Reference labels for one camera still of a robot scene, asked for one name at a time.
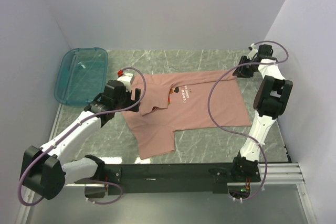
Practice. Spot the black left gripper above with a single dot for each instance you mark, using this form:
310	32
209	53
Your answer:
131	102

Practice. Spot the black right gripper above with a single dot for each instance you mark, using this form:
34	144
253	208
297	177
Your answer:
240	71

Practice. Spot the pink t shirt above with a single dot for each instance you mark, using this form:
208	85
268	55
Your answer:
183	101

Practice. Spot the teal transparent plastic bin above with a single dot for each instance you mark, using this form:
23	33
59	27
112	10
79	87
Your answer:
81	76

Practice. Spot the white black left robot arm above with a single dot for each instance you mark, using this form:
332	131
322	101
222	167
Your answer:
45	170

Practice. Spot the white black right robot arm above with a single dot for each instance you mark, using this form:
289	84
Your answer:
269	103

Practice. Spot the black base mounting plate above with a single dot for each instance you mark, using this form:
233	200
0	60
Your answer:
176	178

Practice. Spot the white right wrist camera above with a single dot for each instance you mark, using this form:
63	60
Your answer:
253	51

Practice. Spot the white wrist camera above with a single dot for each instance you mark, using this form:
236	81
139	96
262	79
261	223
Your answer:
126	78
253	51

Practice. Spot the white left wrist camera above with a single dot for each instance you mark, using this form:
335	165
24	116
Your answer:
126	78

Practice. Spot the aluminium left side rail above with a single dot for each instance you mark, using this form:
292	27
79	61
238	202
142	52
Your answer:
55	123

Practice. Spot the aluminium front frame rail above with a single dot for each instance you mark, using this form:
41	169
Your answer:
277	174

